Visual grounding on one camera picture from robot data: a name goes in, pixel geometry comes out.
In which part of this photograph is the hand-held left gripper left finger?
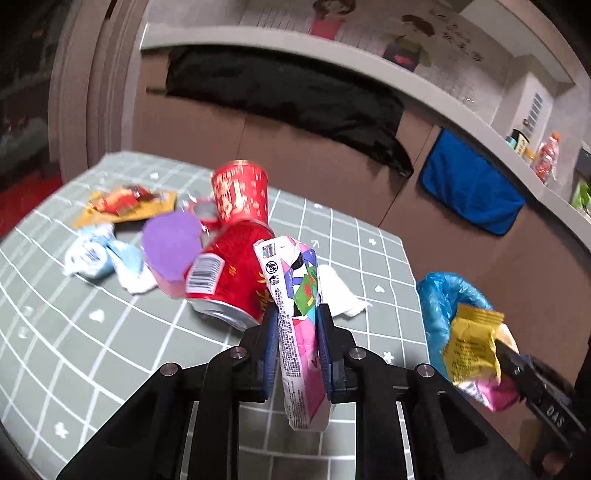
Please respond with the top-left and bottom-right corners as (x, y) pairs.
(56, 307), (280, 480)

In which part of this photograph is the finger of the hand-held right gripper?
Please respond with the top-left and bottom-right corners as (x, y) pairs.
(495, 340), (539, 403)

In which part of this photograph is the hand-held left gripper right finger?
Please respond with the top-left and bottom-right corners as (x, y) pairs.
(316, 304), (539, 480)

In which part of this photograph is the pink snack packet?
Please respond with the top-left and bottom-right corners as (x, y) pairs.
(253, 234), (331, 433)

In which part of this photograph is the small pink wrapper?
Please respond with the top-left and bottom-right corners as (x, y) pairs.
(455, 375), (520, 413)

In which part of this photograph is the small yellow snack packet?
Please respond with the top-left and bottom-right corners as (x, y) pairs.
(442, 305), (505, 389)

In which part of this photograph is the red drink can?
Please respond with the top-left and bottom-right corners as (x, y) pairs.
(185, 220), (278, 331)

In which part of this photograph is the blue plastic bag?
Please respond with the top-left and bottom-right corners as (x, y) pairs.
(416, 272), (498, 385)

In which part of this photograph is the red paper cup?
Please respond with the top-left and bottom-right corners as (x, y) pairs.
(211, 160), (271, 228)

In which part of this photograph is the golden yellow snack pouch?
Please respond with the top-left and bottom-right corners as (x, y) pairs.
(71, 184), (179, 228)

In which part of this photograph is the white crumpled tissue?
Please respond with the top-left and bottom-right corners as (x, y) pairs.
(115, 262), (160, 296)
(318, 264), (373, 320)

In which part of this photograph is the purple round paper lid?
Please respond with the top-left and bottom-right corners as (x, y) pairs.
(141, 211), (205, 299)

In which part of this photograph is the silver red crumpled wrapper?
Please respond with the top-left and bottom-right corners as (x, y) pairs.
(178, 193), (221, 234)

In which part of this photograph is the green checked tablecloth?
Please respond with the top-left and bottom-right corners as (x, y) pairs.
(0, 152), (428, 480)

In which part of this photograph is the blue towel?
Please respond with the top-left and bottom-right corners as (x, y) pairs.
(419, 128), (528, 237)

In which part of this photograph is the green packet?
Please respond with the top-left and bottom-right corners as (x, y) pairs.
(570, 181), (591, 212)

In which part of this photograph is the blue white tissue packet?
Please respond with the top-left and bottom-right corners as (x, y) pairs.
(64, 224), (142, 280)

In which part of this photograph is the orange drink bottle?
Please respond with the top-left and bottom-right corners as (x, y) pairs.
(533, 131), (562, 184)

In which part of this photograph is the dark bottle yellow label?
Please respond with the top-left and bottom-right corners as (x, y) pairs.
(505, 129), (533, 157)

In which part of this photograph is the white louvered vent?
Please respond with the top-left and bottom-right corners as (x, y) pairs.
(524, 91), (551, 131)

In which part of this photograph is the black cloth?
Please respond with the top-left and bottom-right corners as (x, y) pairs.
(165, 46), (414, 179)

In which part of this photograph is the red floor mat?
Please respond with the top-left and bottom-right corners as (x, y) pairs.
(0, 179), (64, 237)

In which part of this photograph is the dark door with stickers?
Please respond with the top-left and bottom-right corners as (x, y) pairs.
(0, 0), (65, 185)

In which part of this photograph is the beige door frame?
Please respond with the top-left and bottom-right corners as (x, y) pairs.
(48, 0), (154, 186)

